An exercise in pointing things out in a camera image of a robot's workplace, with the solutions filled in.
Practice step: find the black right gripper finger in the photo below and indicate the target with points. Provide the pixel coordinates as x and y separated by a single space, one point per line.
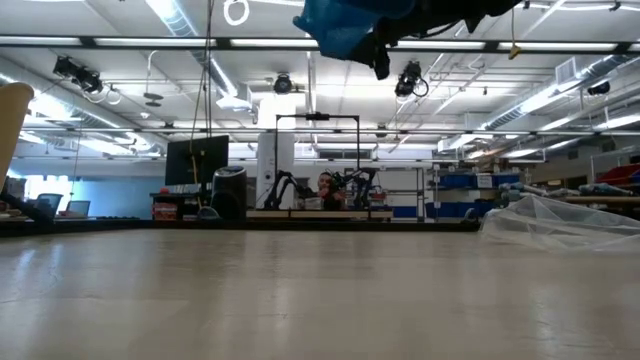
377 50

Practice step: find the blue elastic bandage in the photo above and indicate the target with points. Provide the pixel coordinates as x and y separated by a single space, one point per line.
340 30

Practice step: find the clear plastic bag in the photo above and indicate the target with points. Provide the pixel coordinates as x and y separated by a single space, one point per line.
555 225

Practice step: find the black background robot arm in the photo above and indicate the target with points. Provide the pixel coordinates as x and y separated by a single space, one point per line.
281 187
362 185

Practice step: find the yellow hanging connector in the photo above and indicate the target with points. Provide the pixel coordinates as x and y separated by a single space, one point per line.
514 51

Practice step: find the white column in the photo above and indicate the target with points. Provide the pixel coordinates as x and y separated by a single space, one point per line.
275 150

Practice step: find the person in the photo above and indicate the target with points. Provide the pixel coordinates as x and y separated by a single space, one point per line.
331 192

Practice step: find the blue storage bin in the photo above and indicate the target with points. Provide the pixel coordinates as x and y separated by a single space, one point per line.
460 180
450 209

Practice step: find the background wooden table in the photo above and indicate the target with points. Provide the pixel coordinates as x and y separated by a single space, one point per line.
320 214

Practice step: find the black monitor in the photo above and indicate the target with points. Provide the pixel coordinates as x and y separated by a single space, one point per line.
197 160

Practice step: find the red storage bin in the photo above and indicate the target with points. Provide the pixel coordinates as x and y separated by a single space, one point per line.
620 175

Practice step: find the grey office chair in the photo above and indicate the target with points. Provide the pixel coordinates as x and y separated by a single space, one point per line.
79 207
50 202

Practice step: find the black ceiling-mounted camera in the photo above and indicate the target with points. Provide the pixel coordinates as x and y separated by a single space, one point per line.
407 80
282 84
80 75

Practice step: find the black background rig frame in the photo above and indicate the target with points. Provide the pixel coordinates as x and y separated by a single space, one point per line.
317 117

